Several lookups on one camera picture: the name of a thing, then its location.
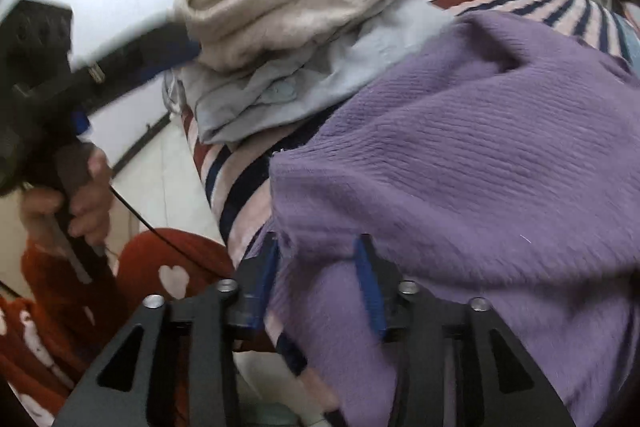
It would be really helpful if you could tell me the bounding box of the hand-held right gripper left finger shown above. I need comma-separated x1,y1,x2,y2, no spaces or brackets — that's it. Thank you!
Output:
54,231,279,427

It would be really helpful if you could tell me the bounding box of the black cable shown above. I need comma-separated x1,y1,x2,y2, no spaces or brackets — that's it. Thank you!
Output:
109,184,221,278

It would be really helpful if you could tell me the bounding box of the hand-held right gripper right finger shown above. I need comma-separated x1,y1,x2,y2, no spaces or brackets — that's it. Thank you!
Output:
353,234,576,427

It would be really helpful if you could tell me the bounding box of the purple knit sweater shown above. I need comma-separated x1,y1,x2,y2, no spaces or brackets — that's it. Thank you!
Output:
245,9,640,427

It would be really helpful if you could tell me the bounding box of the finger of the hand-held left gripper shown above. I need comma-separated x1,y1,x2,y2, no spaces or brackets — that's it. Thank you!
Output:
87,22,201,92

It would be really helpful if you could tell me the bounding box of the person's left hand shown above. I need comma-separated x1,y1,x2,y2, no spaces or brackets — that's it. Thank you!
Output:
20,149,113,258

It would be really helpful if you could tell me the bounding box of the red heart-print pajamas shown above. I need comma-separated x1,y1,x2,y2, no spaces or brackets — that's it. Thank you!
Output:
0,228,236,427

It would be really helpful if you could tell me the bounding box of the light blue shirt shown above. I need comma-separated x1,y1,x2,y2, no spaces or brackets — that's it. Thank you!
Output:
162,0,456,145

